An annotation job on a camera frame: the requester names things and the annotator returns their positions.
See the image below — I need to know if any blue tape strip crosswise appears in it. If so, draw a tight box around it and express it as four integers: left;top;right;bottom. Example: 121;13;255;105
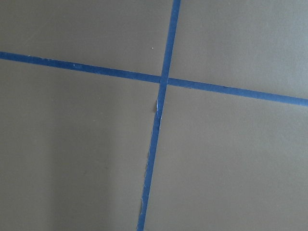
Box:
0;51;308;107

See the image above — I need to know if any blue tape strip lengthwise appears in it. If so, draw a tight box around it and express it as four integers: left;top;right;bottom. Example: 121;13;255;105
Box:
136;0;181;231

